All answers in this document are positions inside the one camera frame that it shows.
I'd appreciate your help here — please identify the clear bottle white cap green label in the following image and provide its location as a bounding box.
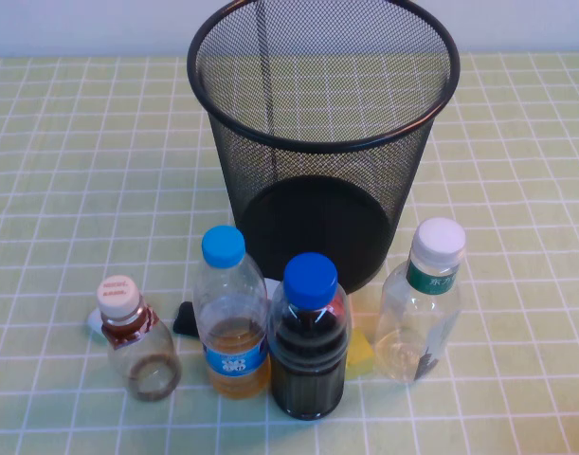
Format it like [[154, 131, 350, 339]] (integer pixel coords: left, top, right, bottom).
[[373, 216, 467, 384]]

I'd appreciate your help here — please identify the small brown-label bottle cream cap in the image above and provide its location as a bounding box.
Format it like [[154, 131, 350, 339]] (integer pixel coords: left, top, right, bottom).
[[96, 273, 183, 403]]

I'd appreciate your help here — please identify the black mesh wastebasket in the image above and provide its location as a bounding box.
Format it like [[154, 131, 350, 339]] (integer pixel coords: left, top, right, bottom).
[[186, 0, 461, 295]]

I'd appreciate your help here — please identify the clear bottle light-blue cap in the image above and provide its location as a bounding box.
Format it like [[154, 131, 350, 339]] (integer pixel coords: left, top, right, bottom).
[[192, 225, 272, 400]]

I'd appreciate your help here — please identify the small black object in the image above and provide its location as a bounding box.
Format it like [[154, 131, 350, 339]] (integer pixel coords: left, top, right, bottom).
[[172, 300, 198, 338]]

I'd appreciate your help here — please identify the dark liquid bottle blue cap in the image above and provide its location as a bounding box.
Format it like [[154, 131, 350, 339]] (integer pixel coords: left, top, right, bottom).
[[268, 252, 352, 421]]

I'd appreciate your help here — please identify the yellow block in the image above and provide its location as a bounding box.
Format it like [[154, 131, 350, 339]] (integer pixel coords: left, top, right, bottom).
[[345, 326, 378, 380]]

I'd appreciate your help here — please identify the white earbud case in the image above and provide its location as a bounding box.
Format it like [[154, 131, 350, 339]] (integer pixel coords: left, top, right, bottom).
[[86, 307, 105, 336]]

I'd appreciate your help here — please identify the green checked tablecloth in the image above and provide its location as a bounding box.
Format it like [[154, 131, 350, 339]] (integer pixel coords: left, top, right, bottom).
[[0, 51, 579, 455]]

